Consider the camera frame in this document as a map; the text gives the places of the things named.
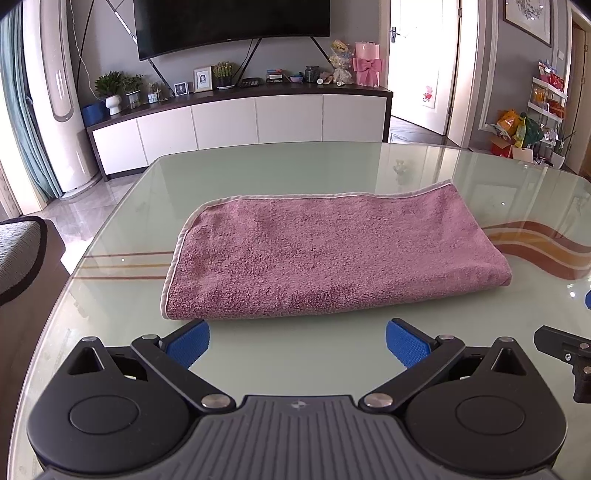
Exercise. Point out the dark glass jar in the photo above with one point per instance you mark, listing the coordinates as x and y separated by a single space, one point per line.
311 74

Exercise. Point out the framed wall painting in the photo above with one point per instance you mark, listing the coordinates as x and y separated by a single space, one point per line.
528 18

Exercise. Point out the stack of books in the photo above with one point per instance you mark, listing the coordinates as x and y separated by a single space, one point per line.
274 77

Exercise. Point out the grey fabric chair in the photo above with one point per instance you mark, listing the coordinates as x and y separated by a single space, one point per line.
23 254

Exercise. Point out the potted plant in white pot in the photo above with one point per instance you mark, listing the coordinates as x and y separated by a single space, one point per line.
111 90

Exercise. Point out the yellow bag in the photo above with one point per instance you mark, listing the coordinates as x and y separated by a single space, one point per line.
508 123

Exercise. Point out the brown wooden door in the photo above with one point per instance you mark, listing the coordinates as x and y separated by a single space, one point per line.
579 92

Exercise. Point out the blue box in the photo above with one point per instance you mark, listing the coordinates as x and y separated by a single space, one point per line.
94 114

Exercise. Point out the white television cabinet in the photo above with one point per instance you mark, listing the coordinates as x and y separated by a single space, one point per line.
231 120

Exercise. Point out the wrapped flower bouquet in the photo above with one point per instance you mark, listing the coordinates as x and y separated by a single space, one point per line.
340 62

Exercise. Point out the black television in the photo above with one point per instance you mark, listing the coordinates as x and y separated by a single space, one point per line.
231 27

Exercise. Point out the green succulent plant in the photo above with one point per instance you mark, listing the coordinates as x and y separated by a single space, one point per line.
224 74

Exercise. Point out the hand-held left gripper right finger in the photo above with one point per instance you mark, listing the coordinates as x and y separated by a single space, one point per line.
406 344

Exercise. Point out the white tower air conditioner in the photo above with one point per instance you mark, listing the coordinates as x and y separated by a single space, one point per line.
60 92

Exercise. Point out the flat black box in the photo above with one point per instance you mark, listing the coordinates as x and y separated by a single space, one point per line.
250 82

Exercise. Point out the small dark photo frame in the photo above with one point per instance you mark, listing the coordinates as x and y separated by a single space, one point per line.
181 88

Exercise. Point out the small potted plant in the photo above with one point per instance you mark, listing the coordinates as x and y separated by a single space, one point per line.
133 90

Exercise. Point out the pink towel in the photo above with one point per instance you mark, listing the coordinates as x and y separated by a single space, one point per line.
323 254

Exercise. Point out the green bag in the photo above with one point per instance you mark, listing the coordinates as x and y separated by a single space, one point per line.
531 131

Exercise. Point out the pink gift box with bow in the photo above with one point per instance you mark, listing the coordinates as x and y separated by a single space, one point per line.
369 64

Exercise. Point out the white shelf rack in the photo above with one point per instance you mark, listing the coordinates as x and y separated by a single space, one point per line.
549 99

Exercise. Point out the teal curtain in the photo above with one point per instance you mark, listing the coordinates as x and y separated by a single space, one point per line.
23 115

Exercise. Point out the small table ornament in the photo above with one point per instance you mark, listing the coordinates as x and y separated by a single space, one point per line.
154 93

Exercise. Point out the white photo frame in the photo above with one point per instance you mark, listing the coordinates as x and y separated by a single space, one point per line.
203 80

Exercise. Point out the red cardboard box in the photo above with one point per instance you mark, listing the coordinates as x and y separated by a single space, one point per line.
501 146

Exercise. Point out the white door with pink sticker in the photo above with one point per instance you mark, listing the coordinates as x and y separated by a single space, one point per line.
429 55

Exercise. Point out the blue bowl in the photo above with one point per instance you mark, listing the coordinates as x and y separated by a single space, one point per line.
295 79

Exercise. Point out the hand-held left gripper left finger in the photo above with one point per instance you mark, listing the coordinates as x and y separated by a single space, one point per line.
189 344

